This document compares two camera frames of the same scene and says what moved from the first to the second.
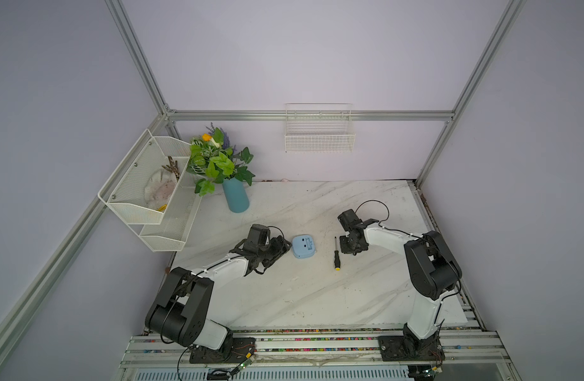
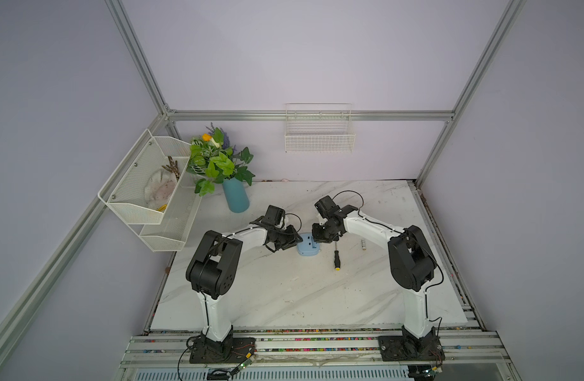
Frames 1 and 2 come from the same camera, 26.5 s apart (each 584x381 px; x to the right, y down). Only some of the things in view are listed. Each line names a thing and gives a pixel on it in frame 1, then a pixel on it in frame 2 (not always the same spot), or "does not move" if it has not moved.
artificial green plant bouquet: [213, 159] does not move
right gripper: [345, 248] to [316, 236]
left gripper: [281, 247] to [293, 238]
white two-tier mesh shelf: [153, 192] does not move
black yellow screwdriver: [336, 257] does not move
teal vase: [236, 195] does not move
